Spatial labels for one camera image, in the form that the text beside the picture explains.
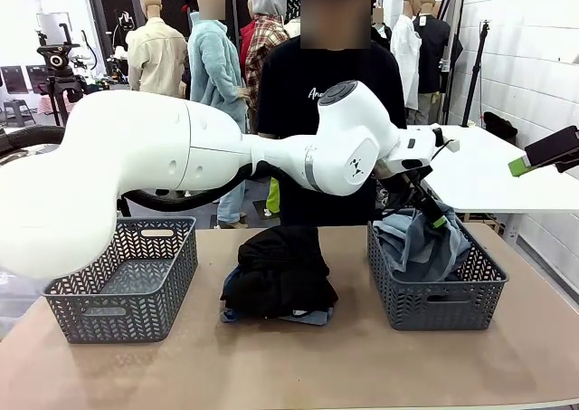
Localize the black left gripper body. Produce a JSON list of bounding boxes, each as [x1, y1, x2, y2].
[[378, 161, 433, 203]]

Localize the neon green trousers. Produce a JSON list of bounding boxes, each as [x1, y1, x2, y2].
[[264, 176, 282, 217]]

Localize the mannequin in white shirt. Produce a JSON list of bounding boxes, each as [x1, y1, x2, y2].
[[389, 0, 424, 112]]

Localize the grey stool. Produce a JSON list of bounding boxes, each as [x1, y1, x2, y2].
[[3, 100, 36, 129]]

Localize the person in black t-shirt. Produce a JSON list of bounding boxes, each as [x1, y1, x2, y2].
[[256, 0, 408, 228]]

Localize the table with red cloth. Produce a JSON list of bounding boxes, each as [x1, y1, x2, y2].
[[38, 93, 77, 118]]

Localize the mannequin in black shirt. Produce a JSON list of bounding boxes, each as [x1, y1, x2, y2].
[[413, 0, 463, 126]]

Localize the mannequin with patterned headscarf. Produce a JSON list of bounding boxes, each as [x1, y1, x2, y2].
[[284, 0, 303, 39]]

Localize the mannequin in teal fleece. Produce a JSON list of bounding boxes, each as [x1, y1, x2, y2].
[[187, 0, 249, 229]]

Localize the black garment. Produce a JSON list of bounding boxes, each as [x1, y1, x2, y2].
[[220, 225, 339, 320]]

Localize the grey plastic woven basket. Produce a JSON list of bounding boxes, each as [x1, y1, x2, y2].
[[366, 219, 509, 332], [43, 216, 199, 344]]

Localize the black bag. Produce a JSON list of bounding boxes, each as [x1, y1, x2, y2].
[[482, 110, 519, 140]]

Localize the mannequin in plaid hoodie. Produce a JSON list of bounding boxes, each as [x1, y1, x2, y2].
[[243, 0, 293, 134]]

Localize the black light stand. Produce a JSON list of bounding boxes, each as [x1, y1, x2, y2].
[[460, 19, 492, 129]]

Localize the mannequin in beige jacket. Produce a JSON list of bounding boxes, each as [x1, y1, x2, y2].
[[126, 0, 190, 100]]

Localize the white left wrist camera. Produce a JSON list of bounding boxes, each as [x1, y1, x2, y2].
[[432, 124, 461, 154]]

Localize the light blue jeans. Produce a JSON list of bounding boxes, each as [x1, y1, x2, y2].
[[373, 201, 474, 283]]

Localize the white table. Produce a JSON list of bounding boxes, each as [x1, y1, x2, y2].
[[406, 124, 579, 215]]

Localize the black camera tripod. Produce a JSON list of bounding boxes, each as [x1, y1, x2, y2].
[[35, 23, 88, 127]]

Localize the blue denim shorts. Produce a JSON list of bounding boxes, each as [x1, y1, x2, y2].
[[220, 264, 336, 328]]

